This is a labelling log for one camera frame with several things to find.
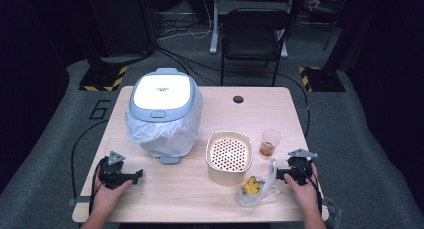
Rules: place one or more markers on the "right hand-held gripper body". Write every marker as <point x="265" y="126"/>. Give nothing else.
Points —
<point x="300" y="170"/>

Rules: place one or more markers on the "clear plastic bag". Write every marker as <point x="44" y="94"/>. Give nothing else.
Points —
<point x="268" y="184"/>

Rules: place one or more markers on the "black metal tripod stand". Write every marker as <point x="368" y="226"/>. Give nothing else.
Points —
<point x="335" y="22"/>

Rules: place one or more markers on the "clear plastic cup brown liquid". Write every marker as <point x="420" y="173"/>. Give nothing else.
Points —
<point x="269" y="144"/>

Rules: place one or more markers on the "grey floor tape strip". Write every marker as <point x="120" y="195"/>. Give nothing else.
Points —
<point x="80" y="200"/>

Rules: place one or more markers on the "beige tub with perforated strainer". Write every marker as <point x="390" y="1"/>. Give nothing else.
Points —
<point x="229" y="154"/>

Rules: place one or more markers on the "person's left hand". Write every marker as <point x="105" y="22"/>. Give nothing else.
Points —
<point x="105" y="199"/>

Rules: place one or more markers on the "person's right hand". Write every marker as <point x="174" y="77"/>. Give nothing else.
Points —
<point x="306" y="195"/>

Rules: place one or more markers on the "yellow packet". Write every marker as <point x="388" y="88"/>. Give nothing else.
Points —
<point x="251" y="185"/>

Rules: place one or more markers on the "black folding chair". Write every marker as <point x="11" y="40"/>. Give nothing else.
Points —
<point x="253" y="39"/>

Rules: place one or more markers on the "white grey pedal trash can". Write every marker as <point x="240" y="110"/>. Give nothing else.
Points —
<point x="161" y="92"/>

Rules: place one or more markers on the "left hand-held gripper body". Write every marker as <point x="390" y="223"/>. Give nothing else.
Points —
<point x="111" y="174"/>

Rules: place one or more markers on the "white plastic bin liner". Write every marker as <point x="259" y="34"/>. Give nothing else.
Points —
<point x="166" y="139"/>

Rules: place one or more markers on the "white metal desk frame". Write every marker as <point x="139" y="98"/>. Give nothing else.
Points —
<point x="214" y="32"/>

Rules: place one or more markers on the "black stand base hazard stripes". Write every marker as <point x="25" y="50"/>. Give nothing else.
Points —
<point x="101" y="78"/>
<point x="325" y="80"/>

